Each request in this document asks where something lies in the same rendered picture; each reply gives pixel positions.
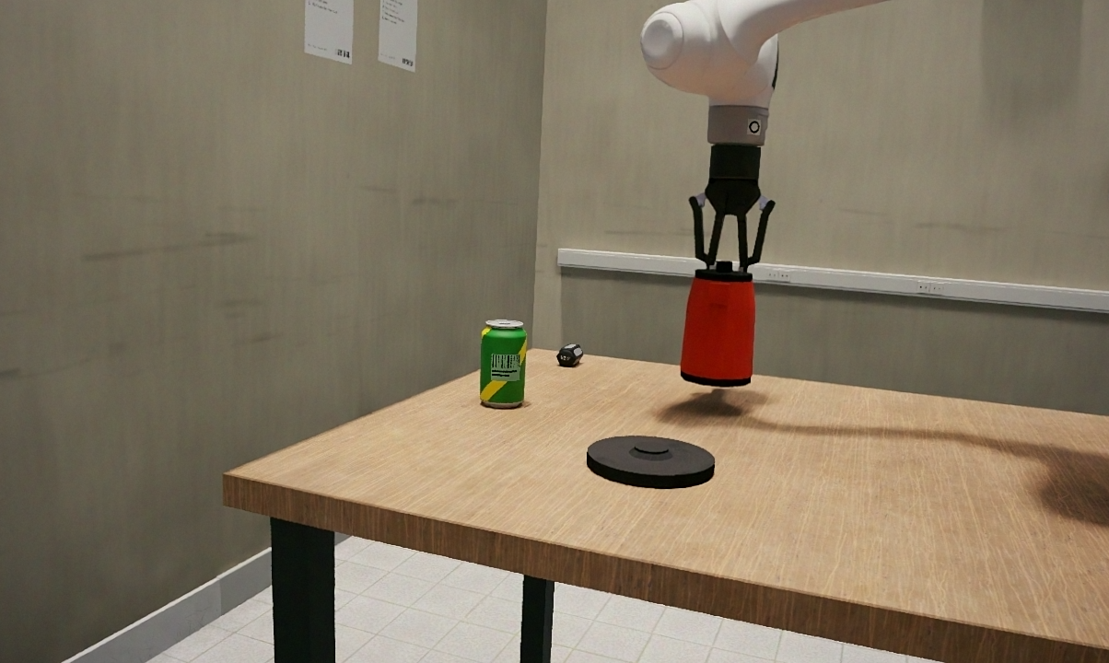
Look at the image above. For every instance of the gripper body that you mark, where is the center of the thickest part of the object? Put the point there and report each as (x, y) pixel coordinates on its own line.
(734, 169)

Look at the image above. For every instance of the green drink can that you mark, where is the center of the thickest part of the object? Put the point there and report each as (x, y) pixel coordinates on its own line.
(503, 362)

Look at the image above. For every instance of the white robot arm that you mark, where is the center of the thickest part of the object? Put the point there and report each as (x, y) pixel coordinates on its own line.
(703, 47)

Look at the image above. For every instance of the black round kettle base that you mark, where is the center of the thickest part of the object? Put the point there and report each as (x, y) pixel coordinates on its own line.
(650, 461)

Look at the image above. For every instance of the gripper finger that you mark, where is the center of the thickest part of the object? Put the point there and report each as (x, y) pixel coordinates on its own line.
(697, 202)
(766, 206)

